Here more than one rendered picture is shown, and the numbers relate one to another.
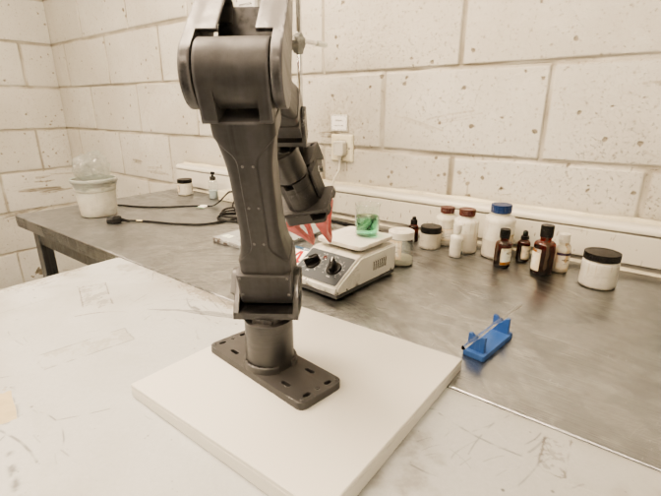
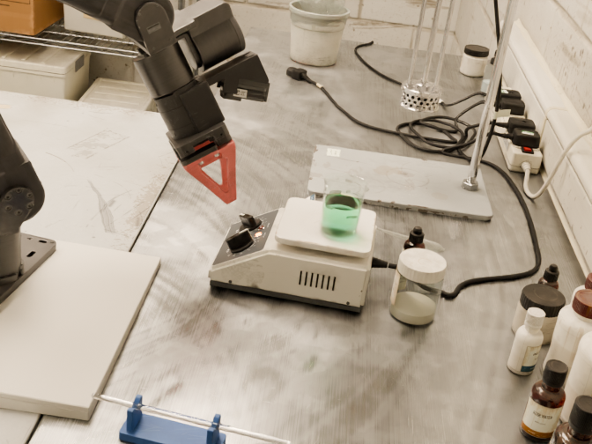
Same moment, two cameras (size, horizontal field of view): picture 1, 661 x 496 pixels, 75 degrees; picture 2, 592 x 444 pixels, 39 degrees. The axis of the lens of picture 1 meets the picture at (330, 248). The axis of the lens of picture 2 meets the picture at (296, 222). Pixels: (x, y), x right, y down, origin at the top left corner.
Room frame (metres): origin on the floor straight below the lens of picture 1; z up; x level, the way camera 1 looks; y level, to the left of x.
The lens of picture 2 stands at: (0.30, -0.80, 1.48)
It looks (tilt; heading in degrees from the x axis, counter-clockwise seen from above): 28 degrees down; 54
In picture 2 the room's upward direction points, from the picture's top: 7 degrees clockwise
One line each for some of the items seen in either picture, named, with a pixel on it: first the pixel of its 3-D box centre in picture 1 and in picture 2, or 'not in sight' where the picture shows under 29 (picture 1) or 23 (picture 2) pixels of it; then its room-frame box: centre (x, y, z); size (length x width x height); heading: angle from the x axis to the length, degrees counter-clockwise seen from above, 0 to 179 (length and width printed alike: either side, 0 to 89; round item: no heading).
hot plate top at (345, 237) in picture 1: (355, 237); (327, 225); (0.89, -0.05, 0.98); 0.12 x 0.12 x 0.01; 49
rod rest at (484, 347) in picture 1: (489, 336); (173, 426); (0.58, -0.24, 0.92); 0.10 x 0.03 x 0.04; 135
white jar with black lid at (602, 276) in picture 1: (599, 268); not in sight; (0.83, -0.55, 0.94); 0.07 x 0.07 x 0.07
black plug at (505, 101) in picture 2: not in sight; (506, 105); (1.58, 0.30, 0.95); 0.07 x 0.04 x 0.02; 143
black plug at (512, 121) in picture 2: not in sight; (515, 125); (1.51, 0.20, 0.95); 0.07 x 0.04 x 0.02; 143
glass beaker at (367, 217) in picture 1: (368, 218); (344, 207); (0.88, -0.08, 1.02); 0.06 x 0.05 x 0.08; 107
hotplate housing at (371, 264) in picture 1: (347, 259); (303, 251); (0.87, -0.04, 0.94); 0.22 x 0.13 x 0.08; 139
